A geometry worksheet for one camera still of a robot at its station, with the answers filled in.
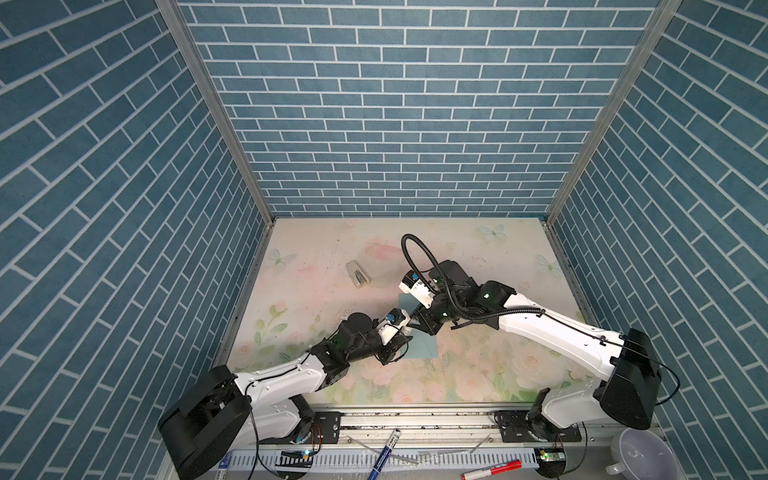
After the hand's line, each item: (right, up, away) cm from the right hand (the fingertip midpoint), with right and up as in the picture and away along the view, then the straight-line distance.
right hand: (405, 317), depth 75 cm
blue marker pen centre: (-5, -31, -6) cm, 32 cm away
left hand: (+1, -6, +4) cm, 7 cm away
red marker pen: (+21, -33, -7) cm, 40 cm away
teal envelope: (+5, -11, +13) cm, 18 cm away
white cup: (+56, -31, -6) cm, 64 cm away
